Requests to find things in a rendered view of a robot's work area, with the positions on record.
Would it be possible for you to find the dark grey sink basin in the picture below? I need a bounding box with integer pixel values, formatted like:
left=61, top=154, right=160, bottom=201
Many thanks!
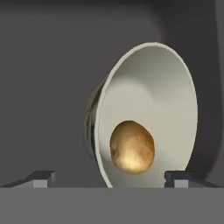
left=0, top=0, right=224, bottom=189

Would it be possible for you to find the white bowl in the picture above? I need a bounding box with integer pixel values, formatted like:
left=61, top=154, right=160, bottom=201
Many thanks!
left=83, top=41, right=199, bottom=189

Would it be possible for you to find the brown potato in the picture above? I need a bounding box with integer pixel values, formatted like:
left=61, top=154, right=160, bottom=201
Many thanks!
left=109, top=120, right=156, bottom=175

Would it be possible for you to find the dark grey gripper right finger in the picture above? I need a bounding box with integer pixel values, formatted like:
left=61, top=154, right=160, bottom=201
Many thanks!
left=164, top=170, right=221, bottom=189

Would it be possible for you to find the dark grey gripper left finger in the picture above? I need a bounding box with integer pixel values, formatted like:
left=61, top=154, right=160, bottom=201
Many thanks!
left=0, top=170, right=56, bottom=189

